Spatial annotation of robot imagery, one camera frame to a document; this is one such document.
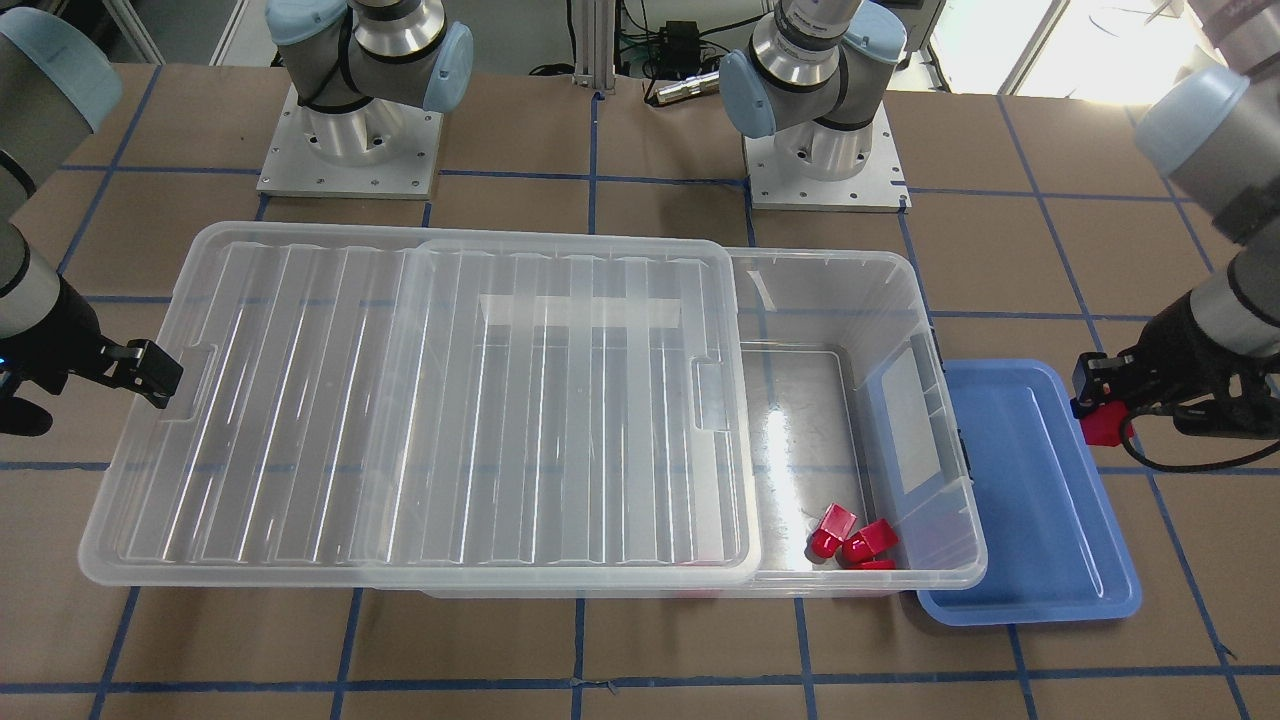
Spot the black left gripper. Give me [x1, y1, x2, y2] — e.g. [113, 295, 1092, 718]
[1071, 293, 1277, 419]

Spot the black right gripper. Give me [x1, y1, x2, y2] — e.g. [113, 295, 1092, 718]
[1, 275, 184, 410]

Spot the red block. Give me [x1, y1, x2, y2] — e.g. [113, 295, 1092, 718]
[840, 518, 900, 566]
[806, 503, 858, 562]
[1078, 401, 1134, 447]
[846, 559, 897, 571]

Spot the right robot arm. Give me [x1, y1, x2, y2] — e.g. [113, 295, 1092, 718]
[1, 1, 474, 437]

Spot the clear plastic storage box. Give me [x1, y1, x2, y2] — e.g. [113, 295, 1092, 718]
[387, 238, 988, 598]

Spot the clear plastic box lid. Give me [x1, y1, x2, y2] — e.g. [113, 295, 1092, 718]
[78, 222, 763, 598]

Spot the red block in box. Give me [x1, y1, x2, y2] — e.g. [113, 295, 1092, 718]
[806, 503, 858, 562]
[840, 518, 900, 566]
[846, 559, 897, 571]

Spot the blue plastic tray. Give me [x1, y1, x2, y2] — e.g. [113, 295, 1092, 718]
[918, 359, 1143, 626]

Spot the silver metal cylinder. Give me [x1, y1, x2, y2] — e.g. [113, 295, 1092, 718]
[645, 70, 721, 108]

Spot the black power adapter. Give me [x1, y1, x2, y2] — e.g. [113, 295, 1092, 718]
[657, 20, 701, 78]

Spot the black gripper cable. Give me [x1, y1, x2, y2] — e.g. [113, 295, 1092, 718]
[1120, 375, 1280, 474]

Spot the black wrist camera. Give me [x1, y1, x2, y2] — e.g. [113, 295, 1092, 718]
[1172, 395, 1279, 439]

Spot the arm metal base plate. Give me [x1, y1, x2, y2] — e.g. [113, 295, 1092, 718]
[256, 87, 445, 201]
[742, 105, 913, 213]

